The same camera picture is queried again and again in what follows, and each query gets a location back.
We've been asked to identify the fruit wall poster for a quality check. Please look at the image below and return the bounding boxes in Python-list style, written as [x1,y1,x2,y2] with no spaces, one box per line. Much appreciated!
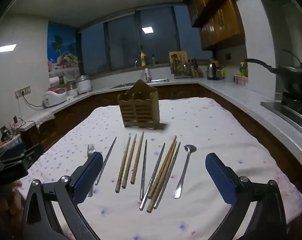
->
[47,21,81,78]

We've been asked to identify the person's left hand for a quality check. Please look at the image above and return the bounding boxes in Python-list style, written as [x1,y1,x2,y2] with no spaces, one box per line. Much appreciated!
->
[5,179,25,217]

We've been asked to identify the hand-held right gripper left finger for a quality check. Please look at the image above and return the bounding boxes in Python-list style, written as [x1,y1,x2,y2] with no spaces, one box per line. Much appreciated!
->
[22,152,104,240]

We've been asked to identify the cable bundle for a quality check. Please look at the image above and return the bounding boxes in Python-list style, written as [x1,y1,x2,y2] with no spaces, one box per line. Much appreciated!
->
[0,116,27,143]

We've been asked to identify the dish rack with cutting board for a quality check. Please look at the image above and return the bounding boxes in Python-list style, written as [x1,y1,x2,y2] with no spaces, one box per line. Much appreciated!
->
[168,51,194,78]

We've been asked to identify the steel electric kettle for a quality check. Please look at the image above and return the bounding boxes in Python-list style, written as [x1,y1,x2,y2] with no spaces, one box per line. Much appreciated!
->
[206,57,221,81]

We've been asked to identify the kitchen counter with wooden cabinets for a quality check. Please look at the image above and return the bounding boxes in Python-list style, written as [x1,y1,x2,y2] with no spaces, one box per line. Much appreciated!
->
[17,76,302,196]

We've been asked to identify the metal spoon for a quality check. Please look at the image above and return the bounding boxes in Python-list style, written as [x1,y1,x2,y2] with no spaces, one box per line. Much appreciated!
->
[173,144,197,199]

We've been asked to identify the white lidded pot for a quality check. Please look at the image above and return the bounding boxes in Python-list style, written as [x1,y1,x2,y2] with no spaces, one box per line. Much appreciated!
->
[66,82,78,98]

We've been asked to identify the black gas stove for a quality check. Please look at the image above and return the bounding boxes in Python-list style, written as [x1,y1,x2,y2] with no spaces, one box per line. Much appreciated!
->
[260,92,302,141]

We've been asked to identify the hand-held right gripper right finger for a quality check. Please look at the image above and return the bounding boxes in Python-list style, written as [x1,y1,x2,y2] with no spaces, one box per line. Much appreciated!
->
[206,152,287,240]

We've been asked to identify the metal fork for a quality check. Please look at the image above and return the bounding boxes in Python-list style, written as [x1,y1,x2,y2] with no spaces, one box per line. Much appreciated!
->
[87,144,95,197]

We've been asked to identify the floral white tablecloth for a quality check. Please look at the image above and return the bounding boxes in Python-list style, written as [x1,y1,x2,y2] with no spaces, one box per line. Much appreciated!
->
[19,97,302,240]

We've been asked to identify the white fringed towel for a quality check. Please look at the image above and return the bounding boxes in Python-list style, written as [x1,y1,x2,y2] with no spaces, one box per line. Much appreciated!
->
[28,109,55,128]

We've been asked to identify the wooden chopstick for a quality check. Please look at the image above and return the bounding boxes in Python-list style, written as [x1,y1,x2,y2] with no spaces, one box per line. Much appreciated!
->
[130,131,145,184]
[121,133,137,189]
[115,136,131,193]
[146,140,178,213]
[147,135,177,198]

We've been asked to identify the steel lidded cooker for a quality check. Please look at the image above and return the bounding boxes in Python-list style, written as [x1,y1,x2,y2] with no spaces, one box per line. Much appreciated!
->
[76,75,93,95]

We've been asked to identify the wooden utensil holder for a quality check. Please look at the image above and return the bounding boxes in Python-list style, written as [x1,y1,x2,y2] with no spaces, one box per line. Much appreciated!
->
[118,79,159,130]

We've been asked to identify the yellow green bottle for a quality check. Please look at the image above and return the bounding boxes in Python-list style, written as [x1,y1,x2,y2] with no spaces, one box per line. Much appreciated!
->
[238,61,249,77]

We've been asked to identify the metal chopstick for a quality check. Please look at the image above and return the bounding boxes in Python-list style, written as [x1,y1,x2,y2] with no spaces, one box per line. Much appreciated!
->
[153,142,181,209]
[94,137,117,186]
[139,142,166,211]
[140,139,148,201]

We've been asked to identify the white rice cooker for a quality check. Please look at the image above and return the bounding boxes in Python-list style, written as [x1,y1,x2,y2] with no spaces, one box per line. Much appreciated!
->
[42,88,68,109]

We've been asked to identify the wall power outlet strip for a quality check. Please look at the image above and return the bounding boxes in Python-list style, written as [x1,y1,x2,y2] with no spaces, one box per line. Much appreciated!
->
[15,86,32,99]

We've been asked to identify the steel kitchen sink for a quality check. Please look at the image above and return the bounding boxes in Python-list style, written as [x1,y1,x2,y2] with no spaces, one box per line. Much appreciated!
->
[109,78,170,90]

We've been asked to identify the large kitchen window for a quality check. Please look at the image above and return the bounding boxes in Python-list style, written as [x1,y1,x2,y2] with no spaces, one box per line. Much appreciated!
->
[78,5,207,76]

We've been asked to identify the black wok with lid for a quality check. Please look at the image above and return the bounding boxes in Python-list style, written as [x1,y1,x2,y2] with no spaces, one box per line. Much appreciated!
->
[244,49,302,94]

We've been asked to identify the pink seasoning jar set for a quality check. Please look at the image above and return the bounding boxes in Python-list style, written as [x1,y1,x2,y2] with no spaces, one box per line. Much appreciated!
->
[234,75,249,86]

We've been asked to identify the wooden wall cabinets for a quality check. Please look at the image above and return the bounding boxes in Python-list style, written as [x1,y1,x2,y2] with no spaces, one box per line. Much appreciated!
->
[183,0,242,51]

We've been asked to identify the black power cable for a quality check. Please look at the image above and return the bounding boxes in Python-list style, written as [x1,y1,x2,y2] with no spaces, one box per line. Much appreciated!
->
[22,93,46,108]

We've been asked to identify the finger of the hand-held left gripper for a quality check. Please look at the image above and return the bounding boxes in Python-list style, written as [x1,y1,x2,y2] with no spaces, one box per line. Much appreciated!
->
[0,144,45,167]

